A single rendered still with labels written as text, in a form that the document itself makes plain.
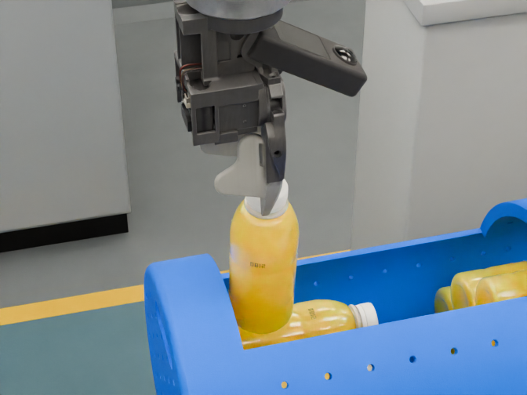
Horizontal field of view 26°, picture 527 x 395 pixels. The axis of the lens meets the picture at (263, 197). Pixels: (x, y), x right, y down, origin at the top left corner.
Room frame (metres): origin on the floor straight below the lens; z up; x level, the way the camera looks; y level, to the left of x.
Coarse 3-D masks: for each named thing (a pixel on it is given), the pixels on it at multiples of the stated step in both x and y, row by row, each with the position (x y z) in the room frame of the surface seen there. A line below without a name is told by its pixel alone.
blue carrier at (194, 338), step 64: (192, 256) 0.90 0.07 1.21; (320, 256) 0.99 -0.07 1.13; (384, 256) 1.01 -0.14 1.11; (448, 256) 1.03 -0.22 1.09; (512, 256) 1.05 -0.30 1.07; (192, 320) 0.78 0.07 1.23; (384, 320) 0.99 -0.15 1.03; (448, 320) 0.80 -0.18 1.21; (512, 320) 0.81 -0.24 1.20; (192, 384) 0.72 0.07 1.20; (256, 384) 0.73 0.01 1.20; (320, 384) 0.74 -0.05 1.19; (384, 384) 0.75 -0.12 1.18; (448, 384) 0.76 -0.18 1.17; (512, 384) 0.77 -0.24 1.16
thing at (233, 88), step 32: (192, 32) 0.80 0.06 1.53; (224, 32) 0.79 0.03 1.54; (256, 32) 0.81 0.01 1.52; (192, 64) 0.81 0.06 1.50; (224, 64) 0.81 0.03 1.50; (256, 64) 0.81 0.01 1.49; (192, 96) 0.78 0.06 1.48; (224, 96) 0.79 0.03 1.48; (256, 96) 0.79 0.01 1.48; (192, 128) 0.78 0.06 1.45; (224, 128) 0.79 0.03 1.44; (256, 128) 0.80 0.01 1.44
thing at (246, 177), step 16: (240, 144) 0.80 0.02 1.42; (256, 144) 0.80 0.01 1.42; (240, 160) 0.80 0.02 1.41; (256, 160) 0.80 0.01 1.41; (224, 176) 0.79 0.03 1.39; (240, 176) 0.79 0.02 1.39; (256, 176) 0.80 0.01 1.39; (224, 192) 0.79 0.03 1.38; (240, 192) 0.79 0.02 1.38; (256, 192) 0.79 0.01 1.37; (272, 192) 0.79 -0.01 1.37
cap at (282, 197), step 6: (282, 186) 0.83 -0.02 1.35; (282, 192) 0.82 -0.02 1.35; (246, 198) 0.83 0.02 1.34; (252, 198) 0.82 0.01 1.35; (258, 198) 0.82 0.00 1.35; (282, 198) 0.82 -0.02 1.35; (252, 204) 0.82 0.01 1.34; (258, 204) 0.82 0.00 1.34; (276, 204) 0.82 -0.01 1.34; (282, 204) 0.82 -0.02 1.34; (258, 210) 0.82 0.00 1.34; (276, 210) 0.82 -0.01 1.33
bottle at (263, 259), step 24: (240, 216) 0.83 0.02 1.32; (264, 216) 0.82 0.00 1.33; (288, 216) 0.83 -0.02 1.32; (240, 240) 0.82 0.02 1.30; (264, 240) 0.81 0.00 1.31; (288, 240) 0.82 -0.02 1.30; (240, 264) 0.82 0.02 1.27; (264, 264) 0.81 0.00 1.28; (288, 264) 0.82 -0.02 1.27; (240, 288) 0.82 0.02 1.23; (264, 288) 0.81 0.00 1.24; (288, 288) 0.82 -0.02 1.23; (240, 312) 0.82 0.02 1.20; (264, 312) 0.82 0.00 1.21; (288, 312) 0.83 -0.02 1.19
